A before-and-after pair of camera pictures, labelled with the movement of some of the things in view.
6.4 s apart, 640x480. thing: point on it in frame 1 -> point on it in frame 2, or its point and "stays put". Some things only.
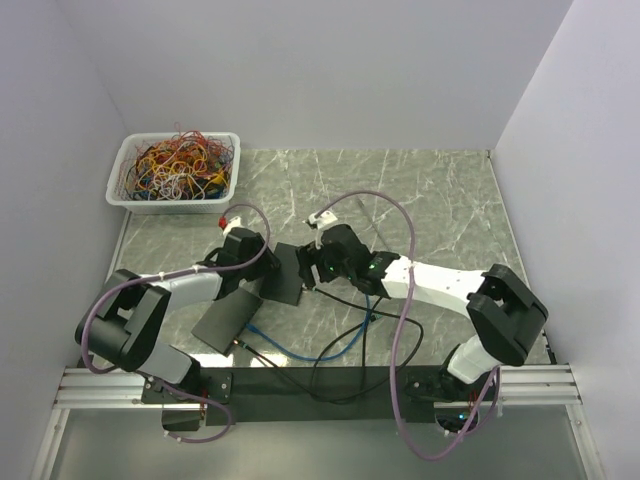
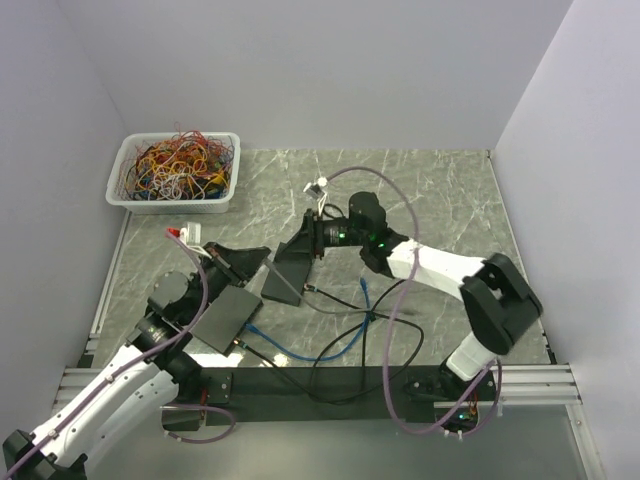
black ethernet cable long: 367,391 stays put
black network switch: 225,319 stays put
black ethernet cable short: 375,318 -> 371,314
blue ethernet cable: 253,329 stays put
